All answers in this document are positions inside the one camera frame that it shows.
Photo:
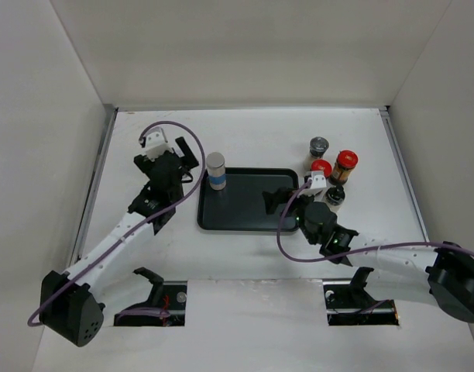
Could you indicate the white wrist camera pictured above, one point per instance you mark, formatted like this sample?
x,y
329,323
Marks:
x,y
155,144
318,183

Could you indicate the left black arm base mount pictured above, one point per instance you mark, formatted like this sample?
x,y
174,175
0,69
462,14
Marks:
x,y
165,305

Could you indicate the grey lid seasoning jar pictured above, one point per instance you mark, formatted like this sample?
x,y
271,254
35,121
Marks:
x,y
317,147

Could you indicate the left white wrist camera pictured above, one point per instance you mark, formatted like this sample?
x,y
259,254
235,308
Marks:
x,y
155,144

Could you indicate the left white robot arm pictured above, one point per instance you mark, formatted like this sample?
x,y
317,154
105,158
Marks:
x,y
71,302

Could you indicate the red lid chili jar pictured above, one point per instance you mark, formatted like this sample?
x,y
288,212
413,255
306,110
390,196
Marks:
x,y
323,166

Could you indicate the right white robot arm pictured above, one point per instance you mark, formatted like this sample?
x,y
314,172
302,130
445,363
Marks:
x,y
438,274

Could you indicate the black rectangular tray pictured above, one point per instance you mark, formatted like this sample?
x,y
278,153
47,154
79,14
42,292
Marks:
x,y
240,206

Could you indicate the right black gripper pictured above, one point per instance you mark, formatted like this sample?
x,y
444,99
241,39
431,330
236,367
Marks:
x,y
273,199

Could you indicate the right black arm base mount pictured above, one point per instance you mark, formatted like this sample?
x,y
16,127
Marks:
x,y
348,303

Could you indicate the black cap white bottle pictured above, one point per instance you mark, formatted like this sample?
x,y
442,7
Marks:
x,y
334,197

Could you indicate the red lid sauce jar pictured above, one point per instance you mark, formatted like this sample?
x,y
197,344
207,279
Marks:
x,y
345,163

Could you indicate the blue label sago bottle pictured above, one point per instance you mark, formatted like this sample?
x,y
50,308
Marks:
x,y
215,163

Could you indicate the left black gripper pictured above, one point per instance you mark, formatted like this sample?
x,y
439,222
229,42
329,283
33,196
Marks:
x,y
190,161

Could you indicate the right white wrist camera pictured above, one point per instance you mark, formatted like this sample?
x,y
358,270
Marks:
x,y
318,183

